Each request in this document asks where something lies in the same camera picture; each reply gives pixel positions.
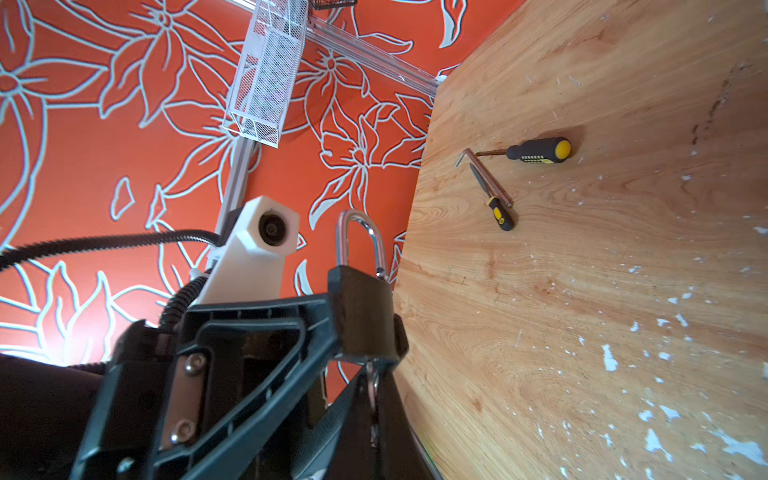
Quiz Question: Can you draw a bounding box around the white mesh wall basket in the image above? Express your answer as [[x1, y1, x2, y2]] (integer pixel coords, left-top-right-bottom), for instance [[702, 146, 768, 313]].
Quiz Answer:
[[225, 0, 309, 148]]

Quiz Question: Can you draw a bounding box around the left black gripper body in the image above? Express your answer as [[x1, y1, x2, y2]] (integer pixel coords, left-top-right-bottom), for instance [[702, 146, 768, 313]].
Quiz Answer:
[[70, 321, 210, 479]]

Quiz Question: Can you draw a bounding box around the small black yellow screwdriver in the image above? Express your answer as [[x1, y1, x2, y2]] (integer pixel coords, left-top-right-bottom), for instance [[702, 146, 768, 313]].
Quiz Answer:
[[470, 164, 515, 231]]

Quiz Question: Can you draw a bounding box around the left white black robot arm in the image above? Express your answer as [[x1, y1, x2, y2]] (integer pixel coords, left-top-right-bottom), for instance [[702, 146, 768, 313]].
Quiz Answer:
[[1, 234, 431, 479]]

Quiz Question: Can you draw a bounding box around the dark padlock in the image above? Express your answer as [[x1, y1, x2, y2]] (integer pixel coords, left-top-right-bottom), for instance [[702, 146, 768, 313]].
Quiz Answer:
[[328, 210, 401, 364]]

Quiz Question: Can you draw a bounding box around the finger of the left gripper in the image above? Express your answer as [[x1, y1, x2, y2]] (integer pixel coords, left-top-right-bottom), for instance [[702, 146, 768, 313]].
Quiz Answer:
[[176, 294, 341, 479], [335, 311, 412, 480]]

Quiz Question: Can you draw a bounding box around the large black yellow screwdriver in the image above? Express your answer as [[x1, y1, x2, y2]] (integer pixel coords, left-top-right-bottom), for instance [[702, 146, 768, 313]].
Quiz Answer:
[[476, 137, 573, 164]]

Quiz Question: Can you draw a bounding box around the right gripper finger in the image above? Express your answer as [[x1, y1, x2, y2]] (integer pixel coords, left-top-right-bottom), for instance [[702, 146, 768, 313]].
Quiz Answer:
[[341, 370, 442, 479]]

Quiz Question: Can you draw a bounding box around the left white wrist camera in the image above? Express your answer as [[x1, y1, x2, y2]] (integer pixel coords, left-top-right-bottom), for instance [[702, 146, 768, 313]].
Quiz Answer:
[[197, 196, 300, 305]]

